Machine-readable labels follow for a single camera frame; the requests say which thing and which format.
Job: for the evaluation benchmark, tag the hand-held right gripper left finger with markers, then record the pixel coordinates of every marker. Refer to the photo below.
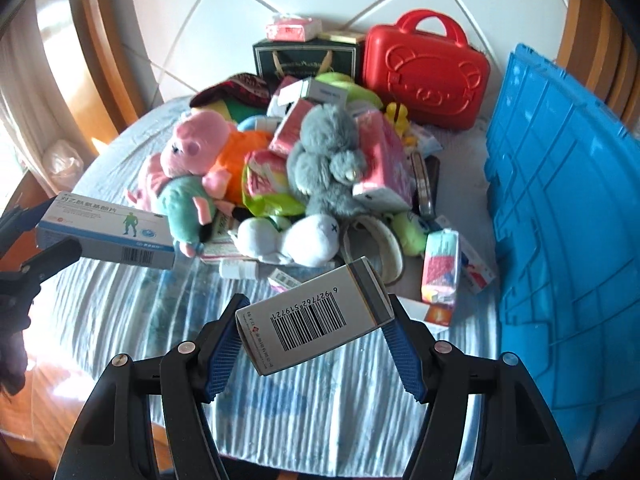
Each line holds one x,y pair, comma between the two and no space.
220,360

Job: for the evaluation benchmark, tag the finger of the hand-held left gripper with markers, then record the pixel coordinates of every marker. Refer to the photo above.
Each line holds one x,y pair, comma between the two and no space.
50,257
17,222

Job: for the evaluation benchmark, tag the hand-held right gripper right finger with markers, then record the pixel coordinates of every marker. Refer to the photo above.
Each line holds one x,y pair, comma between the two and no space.
407,360

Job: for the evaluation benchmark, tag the blue white medicine box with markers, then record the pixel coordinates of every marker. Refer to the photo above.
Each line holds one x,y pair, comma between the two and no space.
105,230

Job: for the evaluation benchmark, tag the white barcode medicine box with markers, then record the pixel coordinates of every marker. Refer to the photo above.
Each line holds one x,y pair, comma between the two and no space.
315,322

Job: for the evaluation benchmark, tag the pink teal tissue pack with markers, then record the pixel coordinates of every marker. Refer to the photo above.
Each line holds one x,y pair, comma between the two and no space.
440,265

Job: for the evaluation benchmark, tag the blue plastic crate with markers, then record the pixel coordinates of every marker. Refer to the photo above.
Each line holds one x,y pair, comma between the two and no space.
565,210

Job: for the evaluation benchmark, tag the grey plush rabbit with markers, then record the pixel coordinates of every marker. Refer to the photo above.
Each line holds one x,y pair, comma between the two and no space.
325,150

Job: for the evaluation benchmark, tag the orange white box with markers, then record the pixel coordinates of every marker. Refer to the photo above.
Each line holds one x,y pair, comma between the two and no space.
430,312

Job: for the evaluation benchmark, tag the white plastic bag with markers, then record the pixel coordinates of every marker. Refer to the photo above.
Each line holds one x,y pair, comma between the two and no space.
62,160

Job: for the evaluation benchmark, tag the small white barcode box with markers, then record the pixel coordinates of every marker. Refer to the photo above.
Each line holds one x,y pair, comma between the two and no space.
282,279

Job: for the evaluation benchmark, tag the beige headband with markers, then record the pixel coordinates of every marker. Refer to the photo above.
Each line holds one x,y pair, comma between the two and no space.
382,250

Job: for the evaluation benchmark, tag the beige curtain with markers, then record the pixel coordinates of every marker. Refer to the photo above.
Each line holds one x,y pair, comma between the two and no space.
30,110

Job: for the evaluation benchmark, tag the red white medicine box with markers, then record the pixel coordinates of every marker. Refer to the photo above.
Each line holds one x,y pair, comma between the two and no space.
477,270

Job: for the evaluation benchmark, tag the small light green plush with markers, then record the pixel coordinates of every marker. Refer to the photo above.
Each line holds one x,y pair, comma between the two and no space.
412,232

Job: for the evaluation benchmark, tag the teal plush toy pink ears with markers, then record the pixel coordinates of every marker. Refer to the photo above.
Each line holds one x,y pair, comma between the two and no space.
182,210

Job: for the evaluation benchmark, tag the white plush toy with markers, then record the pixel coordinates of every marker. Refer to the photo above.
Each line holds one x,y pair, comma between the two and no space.
305,240

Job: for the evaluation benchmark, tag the green colourful snack bag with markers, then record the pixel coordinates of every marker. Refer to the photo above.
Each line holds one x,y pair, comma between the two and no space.
267,180

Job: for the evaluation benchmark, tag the pink plush pig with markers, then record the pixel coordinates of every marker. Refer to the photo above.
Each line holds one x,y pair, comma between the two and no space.
195,140

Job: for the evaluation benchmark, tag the large pink flowered tissue pack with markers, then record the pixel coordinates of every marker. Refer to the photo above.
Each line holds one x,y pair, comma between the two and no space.
385,160

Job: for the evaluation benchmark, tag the orange plush toy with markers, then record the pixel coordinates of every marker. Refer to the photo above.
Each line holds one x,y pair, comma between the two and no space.
245,160

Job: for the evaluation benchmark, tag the clear plastic packet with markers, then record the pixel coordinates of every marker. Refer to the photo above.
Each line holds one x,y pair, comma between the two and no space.
427,140

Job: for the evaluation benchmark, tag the blue round plush toy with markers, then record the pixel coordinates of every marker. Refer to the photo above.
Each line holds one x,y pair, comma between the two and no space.
250,122

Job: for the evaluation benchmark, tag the yellow plastic toy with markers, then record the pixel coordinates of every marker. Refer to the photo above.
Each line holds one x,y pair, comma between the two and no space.
397,117

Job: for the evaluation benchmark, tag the dark red knit hat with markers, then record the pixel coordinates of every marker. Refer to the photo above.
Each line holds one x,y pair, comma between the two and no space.
240,87

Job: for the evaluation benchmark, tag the lime green plush toy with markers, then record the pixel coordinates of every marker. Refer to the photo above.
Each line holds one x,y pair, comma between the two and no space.
360,92

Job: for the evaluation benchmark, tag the white grey medicine box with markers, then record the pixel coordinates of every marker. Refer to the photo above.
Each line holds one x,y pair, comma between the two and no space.
320,91

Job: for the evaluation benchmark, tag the red bear suitcase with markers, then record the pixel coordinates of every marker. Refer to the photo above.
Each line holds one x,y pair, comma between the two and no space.
425,75

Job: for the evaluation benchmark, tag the dark green gift bag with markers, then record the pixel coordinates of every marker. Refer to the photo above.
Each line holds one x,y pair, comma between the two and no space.
305,60

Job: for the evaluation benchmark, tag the gold flat box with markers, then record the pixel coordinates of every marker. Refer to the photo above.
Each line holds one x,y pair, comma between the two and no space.
340,37

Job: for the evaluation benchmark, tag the small pink tissue pack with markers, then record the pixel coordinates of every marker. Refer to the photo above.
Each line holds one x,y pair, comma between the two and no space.
292,27

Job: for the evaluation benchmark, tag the wooden frame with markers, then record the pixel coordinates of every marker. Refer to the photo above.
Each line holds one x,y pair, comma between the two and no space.
600,35
110,35

